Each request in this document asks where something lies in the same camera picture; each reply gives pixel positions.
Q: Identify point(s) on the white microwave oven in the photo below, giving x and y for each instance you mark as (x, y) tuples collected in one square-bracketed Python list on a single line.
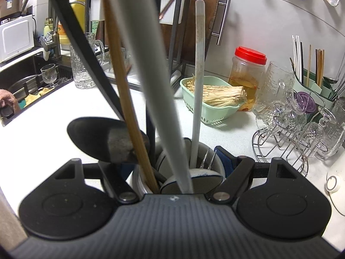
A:
[(16, 37)]

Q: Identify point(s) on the wooden cutting board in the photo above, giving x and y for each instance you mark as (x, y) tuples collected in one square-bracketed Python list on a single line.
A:
[(213, 5)]

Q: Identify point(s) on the plastic jar red lid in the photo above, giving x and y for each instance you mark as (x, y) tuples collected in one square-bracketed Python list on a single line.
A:
[(248, 72)]

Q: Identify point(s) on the white ceramic jar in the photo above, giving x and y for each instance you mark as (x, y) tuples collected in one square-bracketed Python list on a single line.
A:
[(137, 180)]

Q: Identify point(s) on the green utensil holder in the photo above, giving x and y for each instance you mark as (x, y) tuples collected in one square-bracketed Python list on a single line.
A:
[(327, 97)]

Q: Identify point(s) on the tall kitchen faucet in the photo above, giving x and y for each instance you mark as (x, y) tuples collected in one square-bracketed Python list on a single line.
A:
[(55, 43)]

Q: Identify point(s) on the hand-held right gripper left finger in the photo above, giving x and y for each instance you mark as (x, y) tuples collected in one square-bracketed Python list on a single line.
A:
[(116, 183)]

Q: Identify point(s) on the yellow cloth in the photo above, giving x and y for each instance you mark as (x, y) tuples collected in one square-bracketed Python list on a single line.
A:
[(32, 98)]

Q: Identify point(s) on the black chopstick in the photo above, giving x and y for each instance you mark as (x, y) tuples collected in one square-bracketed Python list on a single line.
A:
[(150, 129), (89, 62)]

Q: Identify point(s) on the pink cloth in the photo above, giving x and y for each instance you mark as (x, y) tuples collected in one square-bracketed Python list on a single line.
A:
[(8, 97)]

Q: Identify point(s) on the brown rice cooker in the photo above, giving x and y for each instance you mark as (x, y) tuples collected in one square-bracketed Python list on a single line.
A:
[(10, 5)]

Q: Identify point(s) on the yellow detergent bottle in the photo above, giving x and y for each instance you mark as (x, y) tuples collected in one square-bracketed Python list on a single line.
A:
[(78, 13)]

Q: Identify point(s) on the wooden chopstick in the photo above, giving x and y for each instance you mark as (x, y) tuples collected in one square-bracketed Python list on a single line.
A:
[(126, 108)]

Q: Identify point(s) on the textured glass pitcher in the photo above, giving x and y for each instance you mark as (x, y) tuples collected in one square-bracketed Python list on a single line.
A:
[(79, 78)]

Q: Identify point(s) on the green plastic basket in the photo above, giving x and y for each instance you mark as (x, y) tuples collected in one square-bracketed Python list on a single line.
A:
[(210, 113)]

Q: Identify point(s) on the white electric cooking pot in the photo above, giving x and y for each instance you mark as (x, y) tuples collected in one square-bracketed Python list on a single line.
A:
[(337, 191)]

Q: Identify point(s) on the black kitchen sink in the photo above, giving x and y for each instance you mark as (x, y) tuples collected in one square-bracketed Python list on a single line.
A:
[(16, 67)]

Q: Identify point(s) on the white rack container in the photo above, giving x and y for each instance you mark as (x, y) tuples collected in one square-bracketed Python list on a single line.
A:
[(169, 21)]

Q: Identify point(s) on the enoki mushrooms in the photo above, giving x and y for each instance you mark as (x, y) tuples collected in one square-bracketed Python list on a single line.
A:
[(223, 94)]

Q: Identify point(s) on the green dish soap bottle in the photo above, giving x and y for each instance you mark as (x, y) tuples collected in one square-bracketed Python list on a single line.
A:
[(95, 27)]

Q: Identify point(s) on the wine glass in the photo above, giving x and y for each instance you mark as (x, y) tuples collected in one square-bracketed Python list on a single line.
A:
[(49, 72)]

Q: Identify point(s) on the purple cup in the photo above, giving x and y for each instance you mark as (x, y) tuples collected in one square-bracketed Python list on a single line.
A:
[(306, 101)]

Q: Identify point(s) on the bundle of mixed chopsticks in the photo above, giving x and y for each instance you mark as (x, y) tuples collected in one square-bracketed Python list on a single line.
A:
[(319, 64)]

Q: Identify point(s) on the clear drinking glass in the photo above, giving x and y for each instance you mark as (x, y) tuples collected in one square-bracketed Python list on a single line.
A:
[(126, 59)]

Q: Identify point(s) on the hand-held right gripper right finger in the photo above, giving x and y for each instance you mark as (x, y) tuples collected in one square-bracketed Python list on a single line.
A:
[(225, 162)]

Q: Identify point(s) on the textured glass mug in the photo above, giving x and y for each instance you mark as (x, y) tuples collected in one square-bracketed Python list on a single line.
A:
[(331, 140), (275, 78)]

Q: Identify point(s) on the dark grey knife rack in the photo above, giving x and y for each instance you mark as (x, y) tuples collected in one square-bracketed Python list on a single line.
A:
[(176, 32)]

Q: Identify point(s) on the white drip tray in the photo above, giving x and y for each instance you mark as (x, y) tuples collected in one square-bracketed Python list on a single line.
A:
[(134, 79)]

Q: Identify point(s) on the white faucet nozzle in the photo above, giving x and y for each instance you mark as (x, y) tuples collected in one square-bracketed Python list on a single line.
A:
[(46, 54)]

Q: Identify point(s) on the small pale yellow bottle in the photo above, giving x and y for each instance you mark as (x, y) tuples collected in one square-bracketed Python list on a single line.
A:
[(48, 28)]

